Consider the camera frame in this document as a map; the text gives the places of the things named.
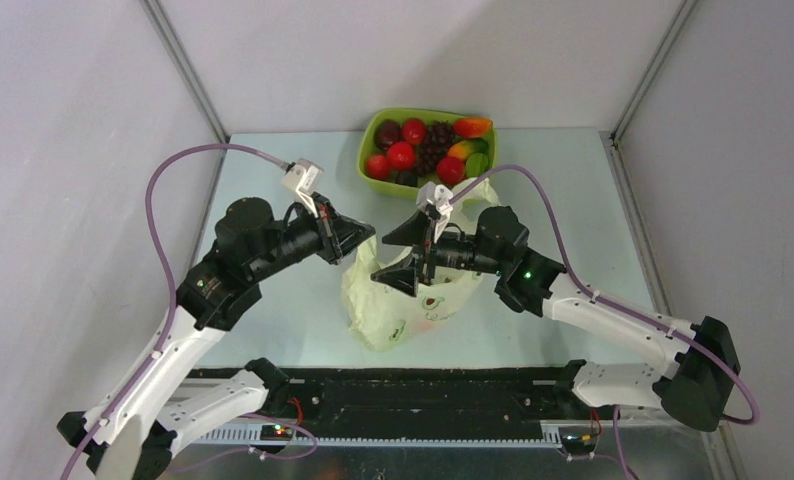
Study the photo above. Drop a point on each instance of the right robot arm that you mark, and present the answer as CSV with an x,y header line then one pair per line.
x,y
687,369

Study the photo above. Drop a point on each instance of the red fake fruit lower right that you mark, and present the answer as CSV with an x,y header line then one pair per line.
x,y
451,171

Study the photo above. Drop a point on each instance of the red fake fruit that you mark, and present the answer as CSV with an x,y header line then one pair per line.
x,y
401,156
451,171
413,131

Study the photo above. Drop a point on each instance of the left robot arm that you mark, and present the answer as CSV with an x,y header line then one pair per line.
x,y
250,247

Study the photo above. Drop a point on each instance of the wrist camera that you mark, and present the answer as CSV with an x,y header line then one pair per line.
x,y
302,178
435,201

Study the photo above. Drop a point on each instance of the pale green plastic bag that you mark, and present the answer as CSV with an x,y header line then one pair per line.
x,y
382,318

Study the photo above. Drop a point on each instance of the green fake starfruit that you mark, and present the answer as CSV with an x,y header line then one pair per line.
x,y
476,164

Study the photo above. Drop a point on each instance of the red fake fruit top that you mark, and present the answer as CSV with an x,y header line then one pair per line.
x,y
413,131

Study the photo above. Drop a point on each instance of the dark red fake plum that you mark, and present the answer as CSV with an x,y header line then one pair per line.
x,y
387,133

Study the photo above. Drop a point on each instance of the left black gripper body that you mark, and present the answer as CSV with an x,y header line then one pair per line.
x,y
306,234

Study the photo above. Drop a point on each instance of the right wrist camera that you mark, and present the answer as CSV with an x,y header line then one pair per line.
x,y
435,201

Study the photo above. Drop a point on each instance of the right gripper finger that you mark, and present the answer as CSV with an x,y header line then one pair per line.
x,y
412,232
401,276

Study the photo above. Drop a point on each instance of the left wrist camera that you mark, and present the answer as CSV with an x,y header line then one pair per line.
x,y
302,178

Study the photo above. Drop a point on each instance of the orange red fake mango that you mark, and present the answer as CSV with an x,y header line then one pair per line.
x,y
472,127

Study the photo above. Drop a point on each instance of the fake grape bunch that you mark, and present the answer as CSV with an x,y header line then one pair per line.
x,y
439,138

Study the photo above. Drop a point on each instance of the yellow green fake mango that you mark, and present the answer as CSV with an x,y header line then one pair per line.
x,y
463,149

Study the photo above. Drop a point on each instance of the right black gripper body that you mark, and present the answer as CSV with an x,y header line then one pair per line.
x,y
449,253

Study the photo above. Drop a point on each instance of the fake strawberry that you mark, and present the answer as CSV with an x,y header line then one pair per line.
x,y
377,167

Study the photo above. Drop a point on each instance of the green plastic fruit bowl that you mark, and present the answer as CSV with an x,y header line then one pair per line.
x,y
405,184

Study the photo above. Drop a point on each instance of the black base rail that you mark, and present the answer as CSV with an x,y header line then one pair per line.
x,y
485,405

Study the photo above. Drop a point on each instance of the red fake fruit middle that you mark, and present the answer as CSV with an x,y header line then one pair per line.
x,y
401,156

